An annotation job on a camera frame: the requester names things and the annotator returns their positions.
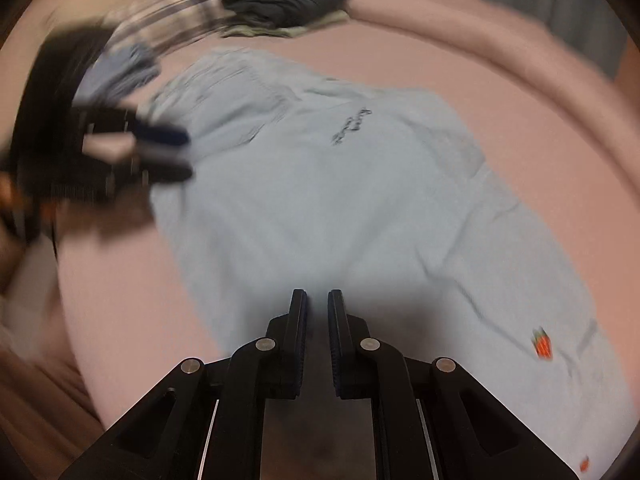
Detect pink bed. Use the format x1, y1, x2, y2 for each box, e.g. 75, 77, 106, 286
50, 0, 640, 480

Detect blue-grey cloth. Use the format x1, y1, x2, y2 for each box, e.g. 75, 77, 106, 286
75, 42, 161, 108

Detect plaid cloth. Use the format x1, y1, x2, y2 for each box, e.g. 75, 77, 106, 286
107, 0, 246, 56

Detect pink duvet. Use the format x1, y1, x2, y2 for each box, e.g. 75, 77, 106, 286
345, 0, 640, 211

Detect light blue denim pants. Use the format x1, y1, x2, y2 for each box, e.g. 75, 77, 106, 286
147, 47, 633, 480

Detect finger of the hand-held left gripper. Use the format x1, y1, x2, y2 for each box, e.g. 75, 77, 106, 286
84, 107, 192, 148
84, 149, 195, 187

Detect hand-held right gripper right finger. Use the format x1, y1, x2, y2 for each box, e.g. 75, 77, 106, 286
327, 288, 581, 480

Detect folded dark grey garment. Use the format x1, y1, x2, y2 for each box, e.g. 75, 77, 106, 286
222, 0, 353, 31

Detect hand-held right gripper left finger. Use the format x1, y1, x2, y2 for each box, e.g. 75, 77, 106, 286
60, 288, 309, 480

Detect folded cream cloth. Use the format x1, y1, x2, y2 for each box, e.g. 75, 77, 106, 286
220, 10, 351, 40

